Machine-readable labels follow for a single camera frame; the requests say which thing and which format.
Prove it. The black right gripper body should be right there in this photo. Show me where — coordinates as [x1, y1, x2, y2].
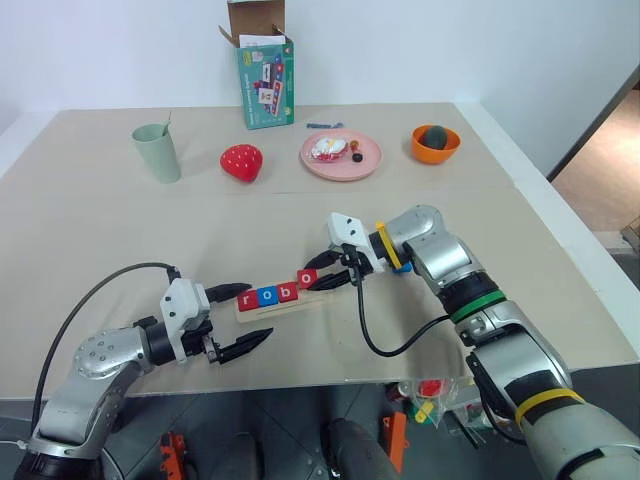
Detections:
[329, 243, 374, 282]

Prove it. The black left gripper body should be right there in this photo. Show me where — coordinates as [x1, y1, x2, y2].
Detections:
[182, 321, 224, 366]

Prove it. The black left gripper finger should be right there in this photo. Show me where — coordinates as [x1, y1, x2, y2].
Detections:
[215, 327, 275, 365]
[205, 282, 253, 304]

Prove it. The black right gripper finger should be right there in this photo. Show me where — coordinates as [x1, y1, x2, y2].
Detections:
[301, 248, 337, 271]
[308, 269, 354, 293]

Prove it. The wooden letter tray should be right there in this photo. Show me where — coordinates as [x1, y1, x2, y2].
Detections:
[233, 287, 346, 325]

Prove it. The pink plate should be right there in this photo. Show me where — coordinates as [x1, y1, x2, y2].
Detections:
[299, 130, 385, 183]

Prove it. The white red snack packet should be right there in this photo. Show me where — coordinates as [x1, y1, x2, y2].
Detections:
[308, 135, 351, 163]

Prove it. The orange black tool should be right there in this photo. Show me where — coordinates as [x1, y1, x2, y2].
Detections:
[158, 432, 189, 480]

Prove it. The red toy strawberry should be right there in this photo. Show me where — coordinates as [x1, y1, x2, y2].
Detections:
[219, 143, 265, 184]

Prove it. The orange bowl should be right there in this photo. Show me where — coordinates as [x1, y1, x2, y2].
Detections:
[411, 124, 462, 166]

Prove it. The dark green toy avocado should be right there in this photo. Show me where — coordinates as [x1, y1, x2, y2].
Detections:
[422, 125, 450, 150]

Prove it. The pale green cup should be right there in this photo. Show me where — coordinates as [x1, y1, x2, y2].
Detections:
[131, 123, 182, 186]

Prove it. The clear bag of toys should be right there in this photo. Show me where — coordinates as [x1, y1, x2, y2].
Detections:
[384, 377, 476, 432]

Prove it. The large dark rounded shape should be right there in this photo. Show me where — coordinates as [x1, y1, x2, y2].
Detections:
[324, 417, 396, 480]

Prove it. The green cardboard game box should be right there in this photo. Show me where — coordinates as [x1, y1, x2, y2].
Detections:
[218, 0, 296, 131]

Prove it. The orange plastic bar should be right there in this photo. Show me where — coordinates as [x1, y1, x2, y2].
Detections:
[382, 412, 411, 474]

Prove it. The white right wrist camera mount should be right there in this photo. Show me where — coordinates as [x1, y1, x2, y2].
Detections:
[327, 212, 389, 275]

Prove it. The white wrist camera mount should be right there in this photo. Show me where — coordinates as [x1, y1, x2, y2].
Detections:
[159, 278, 213, 365]
[327, 212, 389, 275]

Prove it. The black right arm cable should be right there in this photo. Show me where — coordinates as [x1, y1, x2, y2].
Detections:
[353, 252, 526, 445]

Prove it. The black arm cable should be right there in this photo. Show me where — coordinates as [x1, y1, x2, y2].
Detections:
[28, 261, 182, 441]
[353, 252, 526, 445]

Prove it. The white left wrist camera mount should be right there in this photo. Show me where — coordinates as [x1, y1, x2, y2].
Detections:
[159, 278, 213, 365]

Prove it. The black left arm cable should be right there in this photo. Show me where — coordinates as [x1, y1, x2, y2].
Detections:
[28, 261, 182, 441]

